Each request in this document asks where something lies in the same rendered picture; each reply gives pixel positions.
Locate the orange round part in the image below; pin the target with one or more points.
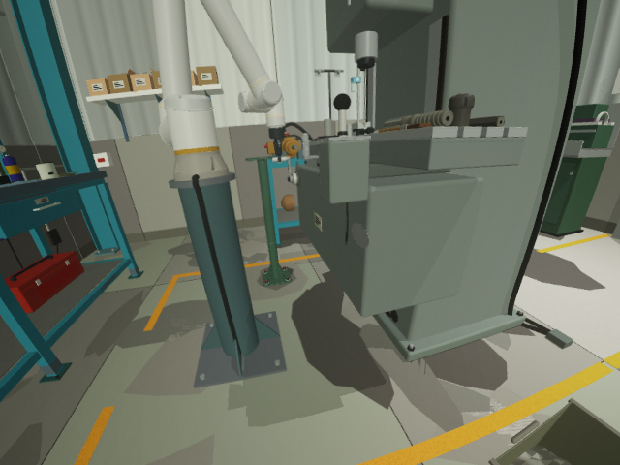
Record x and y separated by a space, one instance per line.
292 147

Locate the white red wall sign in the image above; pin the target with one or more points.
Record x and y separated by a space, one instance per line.
102 158

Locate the dark grey collet chuck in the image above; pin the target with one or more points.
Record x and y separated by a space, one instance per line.
462 109

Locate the teal small table frame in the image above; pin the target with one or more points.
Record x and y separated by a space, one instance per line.
286 224

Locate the blue spray bottle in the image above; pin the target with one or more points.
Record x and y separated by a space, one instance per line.
12 167

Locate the teal workbench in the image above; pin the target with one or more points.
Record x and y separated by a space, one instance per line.
43 203

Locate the blue white small tag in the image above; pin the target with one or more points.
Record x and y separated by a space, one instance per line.
357 81

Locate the white wall shelf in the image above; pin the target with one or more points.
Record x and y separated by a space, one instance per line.
121 99

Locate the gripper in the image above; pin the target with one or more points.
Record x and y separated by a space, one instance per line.
276 134

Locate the grey pole stand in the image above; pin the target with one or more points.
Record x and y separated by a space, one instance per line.
330 87

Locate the white round knob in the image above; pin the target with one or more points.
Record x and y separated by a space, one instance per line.
293 179

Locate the green post stand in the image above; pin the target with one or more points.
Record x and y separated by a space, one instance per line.
272 223

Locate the red toolbox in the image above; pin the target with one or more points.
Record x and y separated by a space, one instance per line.
43 281

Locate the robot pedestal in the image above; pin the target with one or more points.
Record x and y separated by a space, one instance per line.
220 271

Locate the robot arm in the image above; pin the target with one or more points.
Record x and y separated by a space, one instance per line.
181 72

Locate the black ball feed lever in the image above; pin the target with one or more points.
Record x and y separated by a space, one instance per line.
342 102

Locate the grey spindle quill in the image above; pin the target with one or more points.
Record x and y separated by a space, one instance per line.
365 48

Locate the black power adapter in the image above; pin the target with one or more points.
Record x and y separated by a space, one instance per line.
55 236

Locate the grey foot pedal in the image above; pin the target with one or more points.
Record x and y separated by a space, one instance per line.
559 337

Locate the dark grey round bar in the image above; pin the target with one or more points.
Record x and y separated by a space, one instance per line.
486 121

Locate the grey-green milling machine body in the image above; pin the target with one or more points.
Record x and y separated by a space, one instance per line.
436 232

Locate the grey olive bin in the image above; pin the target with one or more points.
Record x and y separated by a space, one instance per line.
567 436

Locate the green cabinet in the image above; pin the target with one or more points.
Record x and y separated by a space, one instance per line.
574 194

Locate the brown ball knob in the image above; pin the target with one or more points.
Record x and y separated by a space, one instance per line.
288 202

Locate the teal steel frame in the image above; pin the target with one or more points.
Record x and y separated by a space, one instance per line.
53 97

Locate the grey threaded arbor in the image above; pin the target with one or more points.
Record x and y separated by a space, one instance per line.
428 118

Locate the brown cardboard box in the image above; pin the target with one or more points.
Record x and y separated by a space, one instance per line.
97 86
140 81
117 83
206 75
156 79

